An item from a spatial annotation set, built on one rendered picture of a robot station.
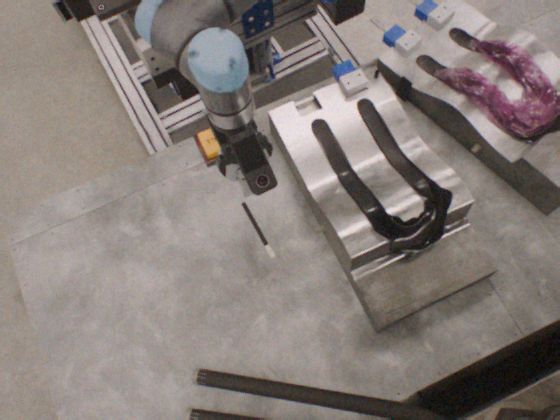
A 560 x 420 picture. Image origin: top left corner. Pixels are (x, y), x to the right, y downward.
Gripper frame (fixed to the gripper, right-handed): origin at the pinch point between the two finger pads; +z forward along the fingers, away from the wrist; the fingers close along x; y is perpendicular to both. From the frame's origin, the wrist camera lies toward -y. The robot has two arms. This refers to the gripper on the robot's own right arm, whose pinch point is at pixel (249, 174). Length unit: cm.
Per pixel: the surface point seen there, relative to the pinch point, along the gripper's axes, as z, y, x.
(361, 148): 6.7, -1.9, -23.9
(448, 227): 8.5, -24.1, -31.6
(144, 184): 15.1, 14.9, 20.7
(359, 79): 3.4, 11.3, -30.1
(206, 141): 11.4, 16.6, 4.3
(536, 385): 16, -57, -33
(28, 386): 95, 4, 92
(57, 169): 95, 79, 59
